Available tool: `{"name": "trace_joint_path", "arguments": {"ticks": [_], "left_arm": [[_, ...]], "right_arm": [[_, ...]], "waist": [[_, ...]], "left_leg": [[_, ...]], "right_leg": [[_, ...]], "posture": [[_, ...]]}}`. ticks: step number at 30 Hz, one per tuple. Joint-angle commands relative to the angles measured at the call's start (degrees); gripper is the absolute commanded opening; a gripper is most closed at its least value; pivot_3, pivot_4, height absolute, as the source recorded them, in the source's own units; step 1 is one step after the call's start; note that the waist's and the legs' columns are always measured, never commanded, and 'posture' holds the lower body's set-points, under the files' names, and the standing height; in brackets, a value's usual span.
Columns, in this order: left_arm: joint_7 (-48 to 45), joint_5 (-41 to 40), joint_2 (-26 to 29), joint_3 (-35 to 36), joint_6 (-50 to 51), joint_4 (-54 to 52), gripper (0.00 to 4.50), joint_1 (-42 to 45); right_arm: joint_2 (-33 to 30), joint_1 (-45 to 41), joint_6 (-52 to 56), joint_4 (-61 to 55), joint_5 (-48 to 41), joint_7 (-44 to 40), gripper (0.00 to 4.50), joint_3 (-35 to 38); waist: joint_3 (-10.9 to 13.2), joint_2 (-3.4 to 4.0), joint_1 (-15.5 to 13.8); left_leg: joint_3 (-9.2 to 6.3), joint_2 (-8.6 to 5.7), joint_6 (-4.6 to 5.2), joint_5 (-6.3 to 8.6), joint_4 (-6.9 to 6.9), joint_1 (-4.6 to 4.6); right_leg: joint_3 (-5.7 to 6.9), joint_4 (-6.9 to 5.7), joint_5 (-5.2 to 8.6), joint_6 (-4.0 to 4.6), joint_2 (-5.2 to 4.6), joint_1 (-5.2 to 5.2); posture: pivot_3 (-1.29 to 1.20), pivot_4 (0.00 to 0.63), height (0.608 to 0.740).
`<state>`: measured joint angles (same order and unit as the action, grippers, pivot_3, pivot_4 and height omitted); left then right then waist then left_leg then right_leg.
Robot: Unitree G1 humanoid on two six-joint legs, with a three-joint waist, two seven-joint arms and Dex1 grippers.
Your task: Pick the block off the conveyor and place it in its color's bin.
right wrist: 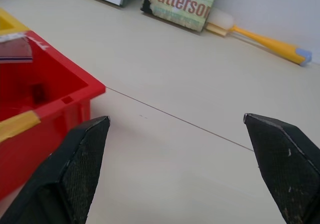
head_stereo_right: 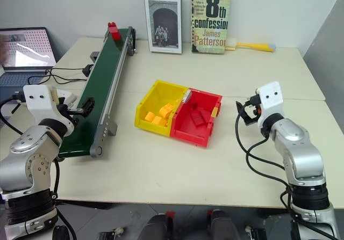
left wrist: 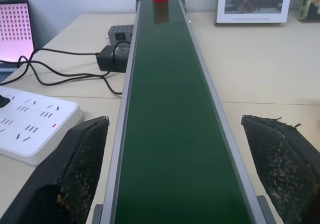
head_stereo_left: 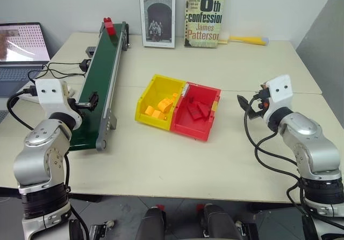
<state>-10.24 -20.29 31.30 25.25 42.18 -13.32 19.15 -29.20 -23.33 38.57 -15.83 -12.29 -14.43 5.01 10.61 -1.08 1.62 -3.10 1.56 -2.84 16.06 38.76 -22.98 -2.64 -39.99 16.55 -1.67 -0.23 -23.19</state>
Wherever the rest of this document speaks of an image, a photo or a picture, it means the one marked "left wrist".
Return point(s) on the white framed photo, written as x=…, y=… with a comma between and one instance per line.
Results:
x=253, y=3

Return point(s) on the green book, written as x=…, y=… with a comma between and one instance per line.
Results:
x=310, y=2

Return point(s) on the white power strip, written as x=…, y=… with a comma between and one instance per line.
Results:
x=32, y=128

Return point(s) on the black power adapter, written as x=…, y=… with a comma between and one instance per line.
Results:
x=113, y=58

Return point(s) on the green conveyor belt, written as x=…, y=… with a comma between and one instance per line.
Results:
x=170, y=113

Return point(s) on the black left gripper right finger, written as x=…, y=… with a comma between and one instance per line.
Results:
x=280, y=164

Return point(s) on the black plug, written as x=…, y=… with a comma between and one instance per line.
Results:
x=3, y=100

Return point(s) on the grey control box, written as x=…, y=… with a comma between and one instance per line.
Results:
x=121, y=33

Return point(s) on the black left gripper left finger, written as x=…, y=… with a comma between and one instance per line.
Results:
x=75, y=169

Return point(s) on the laptop with pink screen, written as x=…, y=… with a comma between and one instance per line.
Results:
x=13, y=33

